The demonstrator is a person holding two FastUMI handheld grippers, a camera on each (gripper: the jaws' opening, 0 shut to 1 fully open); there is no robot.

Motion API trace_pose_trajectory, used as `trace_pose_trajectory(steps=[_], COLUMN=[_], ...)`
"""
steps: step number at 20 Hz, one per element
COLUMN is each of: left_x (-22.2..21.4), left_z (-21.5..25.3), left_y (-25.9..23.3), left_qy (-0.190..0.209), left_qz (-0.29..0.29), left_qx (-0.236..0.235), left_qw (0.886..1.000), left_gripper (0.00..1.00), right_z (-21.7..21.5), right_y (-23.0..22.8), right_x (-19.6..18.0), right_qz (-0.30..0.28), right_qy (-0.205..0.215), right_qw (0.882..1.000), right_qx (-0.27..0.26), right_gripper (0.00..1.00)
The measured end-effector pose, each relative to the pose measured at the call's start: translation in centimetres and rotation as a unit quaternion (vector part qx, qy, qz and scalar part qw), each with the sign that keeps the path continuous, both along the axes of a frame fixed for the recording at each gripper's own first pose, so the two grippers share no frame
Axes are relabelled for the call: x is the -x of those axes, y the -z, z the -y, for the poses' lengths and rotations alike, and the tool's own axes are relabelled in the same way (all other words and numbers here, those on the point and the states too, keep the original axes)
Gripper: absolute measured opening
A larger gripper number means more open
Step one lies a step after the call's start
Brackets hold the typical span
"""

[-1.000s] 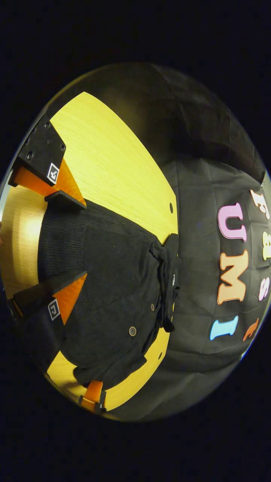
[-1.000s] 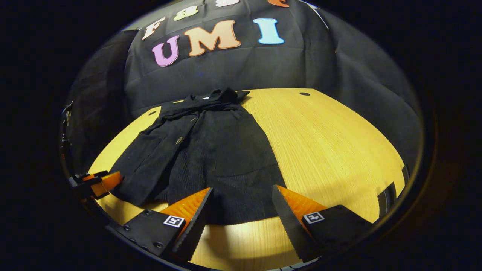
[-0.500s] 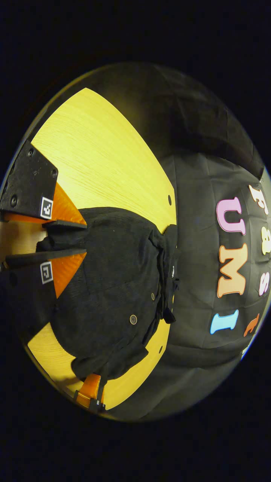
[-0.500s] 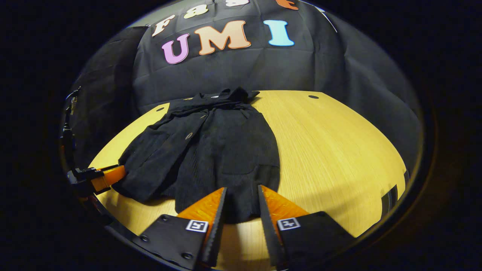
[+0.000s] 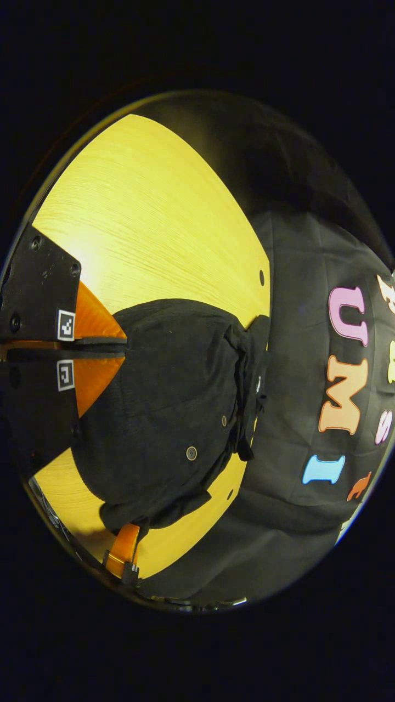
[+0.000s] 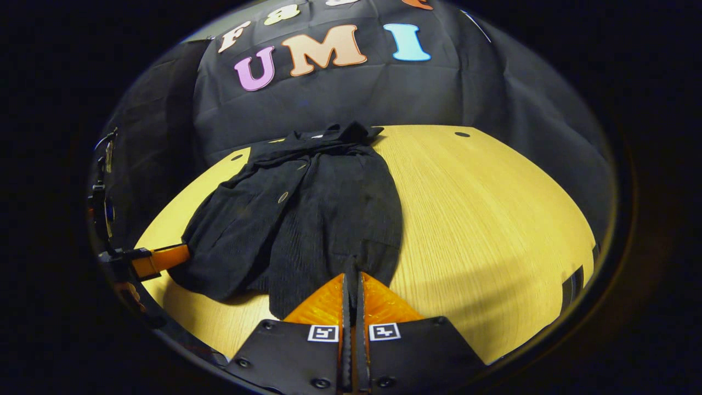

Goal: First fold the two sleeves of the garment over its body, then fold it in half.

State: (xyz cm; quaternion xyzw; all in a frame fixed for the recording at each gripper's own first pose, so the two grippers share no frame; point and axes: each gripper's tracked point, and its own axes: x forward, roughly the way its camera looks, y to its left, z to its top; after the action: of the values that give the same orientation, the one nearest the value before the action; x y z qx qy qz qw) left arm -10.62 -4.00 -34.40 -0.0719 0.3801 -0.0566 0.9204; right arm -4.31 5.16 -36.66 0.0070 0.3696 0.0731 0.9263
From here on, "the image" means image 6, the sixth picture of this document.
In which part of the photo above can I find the black backdrop cloth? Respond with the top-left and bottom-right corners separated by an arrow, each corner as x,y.
101,0 -> 615,242

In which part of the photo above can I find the black button shirt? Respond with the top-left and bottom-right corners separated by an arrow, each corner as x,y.
167,122 -> 404,320

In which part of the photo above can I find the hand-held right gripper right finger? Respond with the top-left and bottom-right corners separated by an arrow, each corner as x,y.
354,272 -> 486,395

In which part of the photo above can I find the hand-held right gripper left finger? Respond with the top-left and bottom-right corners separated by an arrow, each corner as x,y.
225,273 -> 352,395

